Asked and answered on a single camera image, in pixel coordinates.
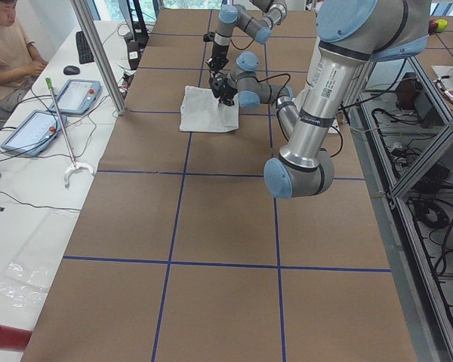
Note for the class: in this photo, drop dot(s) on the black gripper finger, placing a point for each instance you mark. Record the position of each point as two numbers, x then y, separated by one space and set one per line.
227 101
216 65

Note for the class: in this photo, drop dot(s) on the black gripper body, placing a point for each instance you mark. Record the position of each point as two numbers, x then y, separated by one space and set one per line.
218 50
224 90

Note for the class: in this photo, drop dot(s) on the grey cartoon print t-shirt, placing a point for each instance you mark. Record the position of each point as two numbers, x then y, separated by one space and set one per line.
200 111

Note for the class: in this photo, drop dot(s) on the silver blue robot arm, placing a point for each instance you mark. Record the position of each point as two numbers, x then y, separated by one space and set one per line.
236 16
350 34

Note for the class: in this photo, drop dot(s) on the black keyboard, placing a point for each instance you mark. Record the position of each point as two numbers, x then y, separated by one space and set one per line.
85 54

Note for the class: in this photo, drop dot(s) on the far blue teach pendant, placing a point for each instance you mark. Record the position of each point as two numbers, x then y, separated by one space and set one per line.
77 96

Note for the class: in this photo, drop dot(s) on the blue teach pendant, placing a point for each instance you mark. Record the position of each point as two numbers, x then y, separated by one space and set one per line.
77 96
34 134

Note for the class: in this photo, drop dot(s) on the black computer mouse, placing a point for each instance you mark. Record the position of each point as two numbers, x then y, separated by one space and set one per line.
71 70

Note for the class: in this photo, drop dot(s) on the metal reacher grabber tool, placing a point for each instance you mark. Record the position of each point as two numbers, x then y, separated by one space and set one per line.
75 166

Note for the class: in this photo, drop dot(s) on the near blue teach pendant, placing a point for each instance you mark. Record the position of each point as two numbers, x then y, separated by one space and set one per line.
34 134

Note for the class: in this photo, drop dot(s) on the seated person in beige shirt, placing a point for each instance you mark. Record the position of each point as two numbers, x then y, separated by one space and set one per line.
20 61

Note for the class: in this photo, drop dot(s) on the red fire extinguisher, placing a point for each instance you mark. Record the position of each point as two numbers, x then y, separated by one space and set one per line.
14 339

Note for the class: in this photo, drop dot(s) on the aluminium frame post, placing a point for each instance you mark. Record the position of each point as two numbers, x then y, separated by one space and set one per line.
87 25

